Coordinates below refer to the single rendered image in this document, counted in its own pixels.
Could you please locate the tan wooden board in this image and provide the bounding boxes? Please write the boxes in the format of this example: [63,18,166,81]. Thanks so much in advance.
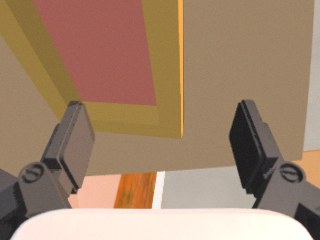
[0,0,315,178]

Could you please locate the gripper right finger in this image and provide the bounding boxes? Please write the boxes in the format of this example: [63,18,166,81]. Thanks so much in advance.
[229,100,320,240]

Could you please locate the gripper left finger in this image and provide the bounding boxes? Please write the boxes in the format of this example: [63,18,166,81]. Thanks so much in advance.
[0,101,95,240]

